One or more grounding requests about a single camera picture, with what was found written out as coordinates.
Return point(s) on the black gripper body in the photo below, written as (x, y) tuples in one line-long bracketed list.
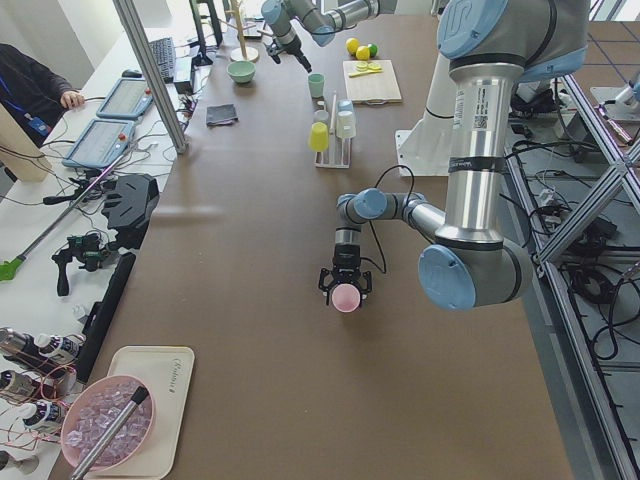
[(346, 257), (286, 47)]

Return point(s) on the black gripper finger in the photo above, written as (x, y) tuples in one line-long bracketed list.
[(273, 51), (326, 283), (364, 285), (303, 61)]

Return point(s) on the green cup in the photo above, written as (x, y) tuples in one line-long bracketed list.
[(316, 83)]

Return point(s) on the pink cup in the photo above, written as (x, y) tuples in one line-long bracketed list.
[(345, 298)]

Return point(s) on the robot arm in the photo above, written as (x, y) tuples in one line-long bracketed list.
[(323, 25), (491, 46)]

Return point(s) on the grey cup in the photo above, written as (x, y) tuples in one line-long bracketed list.
[(321, 116)]

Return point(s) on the blue cup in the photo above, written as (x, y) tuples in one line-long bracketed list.
[(345, 105)]

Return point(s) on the yellow cup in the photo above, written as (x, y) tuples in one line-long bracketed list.
[(318, 140)]

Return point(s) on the white cup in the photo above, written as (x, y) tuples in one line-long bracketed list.
[(346, 125)]

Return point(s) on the wooden mug tree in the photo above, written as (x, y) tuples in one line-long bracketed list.
[(234, 20)]

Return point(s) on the green bowl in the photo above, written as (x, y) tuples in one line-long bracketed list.
[(241, 72)]

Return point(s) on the yellow lemon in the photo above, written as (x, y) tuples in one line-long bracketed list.
[(352, 44), (363, 53)]

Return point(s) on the yellow plastic knife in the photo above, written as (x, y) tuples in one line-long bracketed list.
[(363, 73)]

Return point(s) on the grey cloth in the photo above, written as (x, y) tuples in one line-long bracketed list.
[(221, 115)]

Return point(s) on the wooden cutting board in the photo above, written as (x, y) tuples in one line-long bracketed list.
[(372, 89)]

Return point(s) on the black keyboard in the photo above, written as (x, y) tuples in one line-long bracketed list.
[(163, 51)]

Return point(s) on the teach pendant far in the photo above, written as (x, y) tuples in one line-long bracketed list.
[(129, 99)]

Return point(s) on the teach pendant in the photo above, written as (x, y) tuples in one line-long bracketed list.
[(100, 144), (129, 99)]

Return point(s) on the teach pendant near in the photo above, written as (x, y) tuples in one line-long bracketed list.
[(100, 144)]

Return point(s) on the black plastic device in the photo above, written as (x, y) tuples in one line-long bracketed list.
[(129, 203)]

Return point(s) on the silver stick tool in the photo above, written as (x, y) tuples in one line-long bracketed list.
[(140, 394)]

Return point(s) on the person in dark jacket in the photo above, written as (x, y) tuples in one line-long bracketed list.
[(34, 95)]

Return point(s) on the pink bowl with ice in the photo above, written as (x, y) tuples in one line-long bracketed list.
[(95, 410)]

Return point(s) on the white wire cup rack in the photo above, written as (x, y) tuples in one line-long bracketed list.
[(338, 155)]

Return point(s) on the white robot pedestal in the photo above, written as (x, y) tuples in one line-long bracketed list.
[(425, 149)]

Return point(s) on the aluminium frame post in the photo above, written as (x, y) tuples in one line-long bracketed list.
[(136, 34)]

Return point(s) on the green handled grabber pole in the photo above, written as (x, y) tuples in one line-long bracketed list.
[(9, 268)]

